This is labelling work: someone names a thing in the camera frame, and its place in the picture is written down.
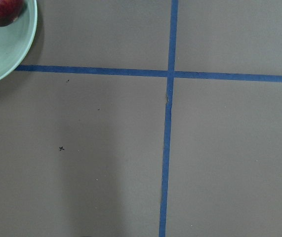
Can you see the red yellow pomegranate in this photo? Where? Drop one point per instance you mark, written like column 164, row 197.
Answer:
column 10, row 11

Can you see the green plate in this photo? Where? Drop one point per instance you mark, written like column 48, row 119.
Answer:
column 16, row 38

